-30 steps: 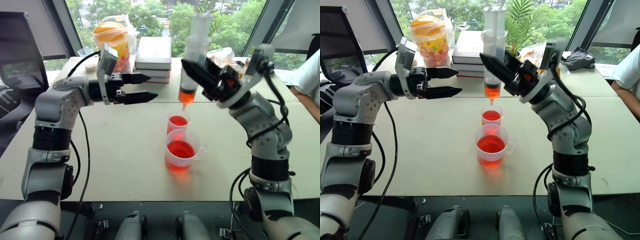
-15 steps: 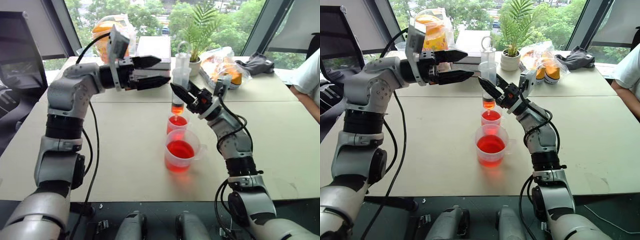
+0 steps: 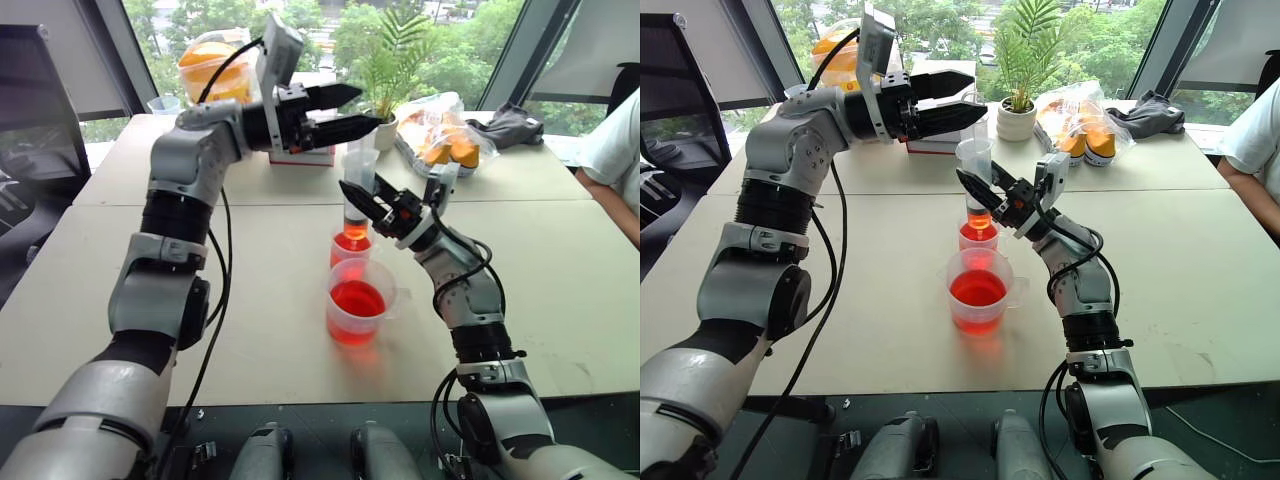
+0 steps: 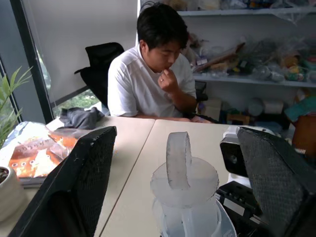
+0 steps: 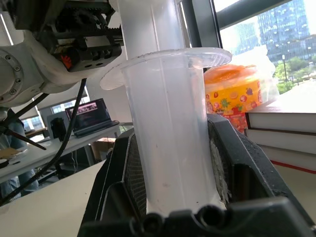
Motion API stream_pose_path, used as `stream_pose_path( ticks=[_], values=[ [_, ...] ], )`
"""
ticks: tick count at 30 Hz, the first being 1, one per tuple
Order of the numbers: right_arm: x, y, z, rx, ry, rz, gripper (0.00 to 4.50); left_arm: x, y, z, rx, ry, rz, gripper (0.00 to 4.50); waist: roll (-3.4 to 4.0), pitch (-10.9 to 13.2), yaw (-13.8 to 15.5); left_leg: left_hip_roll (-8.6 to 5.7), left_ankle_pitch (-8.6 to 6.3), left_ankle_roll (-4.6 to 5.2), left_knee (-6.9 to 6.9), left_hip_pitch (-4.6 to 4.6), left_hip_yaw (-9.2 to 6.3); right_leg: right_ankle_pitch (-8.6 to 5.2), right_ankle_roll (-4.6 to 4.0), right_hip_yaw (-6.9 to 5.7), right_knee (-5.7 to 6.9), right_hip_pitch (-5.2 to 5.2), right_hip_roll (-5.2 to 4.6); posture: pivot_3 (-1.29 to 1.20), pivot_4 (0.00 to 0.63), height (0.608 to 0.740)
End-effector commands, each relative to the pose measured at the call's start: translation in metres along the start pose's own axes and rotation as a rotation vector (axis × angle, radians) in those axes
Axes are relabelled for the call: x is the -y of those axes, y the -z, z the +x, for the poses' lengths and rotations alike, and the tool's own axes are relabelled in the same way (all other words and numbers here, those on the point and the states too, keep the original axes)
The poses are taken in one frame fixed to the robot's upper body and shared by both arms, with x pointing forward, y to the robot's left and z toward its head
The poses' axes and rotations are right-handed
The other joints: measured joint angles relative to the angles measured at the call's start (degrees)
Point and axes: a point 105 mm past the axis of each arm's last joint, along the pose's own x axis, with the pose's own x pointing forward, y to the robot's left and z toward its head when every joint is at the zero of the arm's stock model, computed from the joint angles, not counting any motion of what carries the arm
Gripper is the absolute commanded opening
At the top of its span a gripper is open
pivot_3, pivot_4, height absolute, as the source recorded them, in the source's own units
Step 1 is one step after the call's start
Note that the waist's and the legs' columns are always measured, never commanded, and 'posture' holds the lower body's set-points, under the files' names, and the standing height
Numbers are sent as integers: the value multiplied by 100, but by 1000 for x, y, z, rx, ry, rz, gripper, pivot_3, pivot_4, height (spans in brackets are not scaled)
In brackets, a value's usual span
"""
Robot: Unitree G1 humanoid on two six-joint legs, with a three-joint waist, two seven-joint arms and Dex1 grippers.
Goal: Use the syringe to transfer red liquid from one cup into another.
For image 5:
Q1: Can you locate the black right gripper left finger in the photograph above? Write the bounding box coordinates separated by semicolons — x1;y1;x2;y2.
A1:
82;131;149;225

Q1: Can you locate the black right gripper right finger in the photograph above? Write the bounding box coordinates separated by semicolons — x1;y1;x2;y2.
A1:
206;114;290;206

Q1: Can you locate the translucent plastic cup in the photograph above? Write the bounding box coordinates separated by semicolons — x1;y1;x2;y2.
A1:
100;0;233;216

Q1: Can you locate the brown cardboard box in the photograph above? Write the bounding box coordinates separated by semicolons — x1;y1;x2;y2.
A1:
91;137;117;161

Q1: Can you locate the white book with dark cover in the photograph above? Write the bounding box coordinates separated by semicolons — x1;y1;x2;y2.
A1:
244;86;316;130
244;127;316;150

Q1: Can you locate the red printed snack package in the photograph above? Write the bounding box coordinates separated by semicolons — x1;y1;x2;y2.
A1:
221;113;248;136

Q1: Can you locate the white background desk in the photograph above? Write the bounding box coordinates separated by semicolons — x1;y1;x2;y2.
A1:
0;122;134;184

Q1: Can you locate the open dark laptop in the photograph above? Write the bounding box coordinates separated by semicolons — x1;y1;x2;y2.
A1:
64;98;120;138

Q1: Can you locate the small black desk device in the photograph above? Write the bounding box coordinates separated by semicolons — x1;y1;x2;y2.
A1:
50;117;67;142

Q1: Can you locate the yellow tub with orange lid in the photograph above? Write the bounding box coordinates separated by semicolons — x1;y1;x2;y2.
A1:
203;64;265;116

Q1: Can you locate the clear plastic bag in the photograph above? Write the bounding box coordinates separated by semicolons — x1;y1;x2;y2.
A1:
231;45;280;106

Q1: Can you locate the person in blue jeans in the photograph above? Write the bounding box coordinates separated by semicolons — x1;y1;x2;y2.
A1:
0;120;40;201

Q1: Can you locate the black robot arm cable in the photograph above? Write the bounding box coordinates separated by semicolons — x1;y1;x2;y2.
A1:
0;78;87;206

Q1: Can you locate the dark window frame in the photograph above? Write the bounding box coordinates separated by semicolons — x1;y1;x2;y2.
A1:
181;0;293;49

